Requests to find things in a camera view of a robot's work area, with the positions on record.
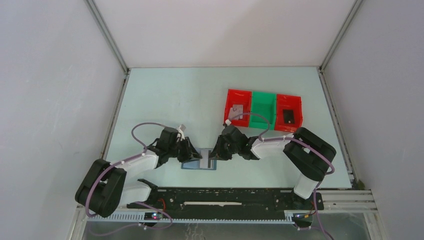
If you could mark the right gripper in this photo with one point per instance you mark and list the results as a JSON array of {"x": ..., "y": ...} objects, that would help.
[{"x": 218, "y": 153}]

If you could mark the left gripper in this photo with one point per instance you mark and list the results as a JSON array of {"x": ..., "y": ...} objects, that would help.
[{"x": 190, "y": 152}]

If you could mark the blue leather card holder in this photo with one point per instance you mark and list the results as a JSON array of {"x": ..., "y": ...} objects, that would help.
[{"x": 194, "y": 164}]

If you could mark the white credit card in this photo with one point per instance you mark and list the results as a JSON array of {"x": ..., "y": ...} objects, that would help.
[{"x": 236, "y": 112}]

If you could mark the black credit card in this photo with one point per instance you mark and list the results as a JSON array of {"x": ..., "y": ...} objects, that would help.
[{"x": 288, "y": 116}]

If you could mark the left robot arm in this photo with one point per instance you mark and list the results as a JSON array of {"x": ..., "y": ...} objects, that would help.
[{"x": 107, "y": 186}]

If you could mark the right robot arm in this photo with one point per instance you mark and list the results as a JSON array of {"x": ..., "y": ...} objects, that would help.
[{"x": 310, "y": 154}]

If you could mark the left red bin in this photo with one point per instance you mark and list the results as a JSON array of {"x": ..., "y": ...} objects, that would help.
[{"x": 239, "y": 97}]

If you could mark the red bin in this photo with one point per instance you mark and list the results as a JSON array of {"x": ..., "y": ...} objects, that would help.
[
  {"x": 289, "y": 102},
  {"x": 239, "y": 97}
]

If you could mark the green bin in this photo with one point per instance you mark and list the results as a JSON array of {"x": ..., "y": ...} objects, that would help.
[{"x": 264, "y": 104}]

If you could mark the right red bin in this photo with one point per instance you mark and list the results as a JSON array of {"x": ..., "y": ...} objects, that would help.
[{"x": 289, "y": 102}]

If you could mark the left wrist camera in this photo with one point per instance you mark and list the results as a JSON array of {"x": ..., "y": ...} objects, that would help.
[{"x": 181, "y": 128}]

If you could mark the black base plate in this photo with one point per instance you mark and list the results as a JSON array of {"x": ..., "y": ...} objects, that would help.
[{"x": 232, "y": 203}]

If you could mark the slotted cable duct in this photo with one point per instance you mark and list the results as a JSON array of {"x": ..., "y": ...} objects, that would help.
[{"x": 140, "y": 217}]

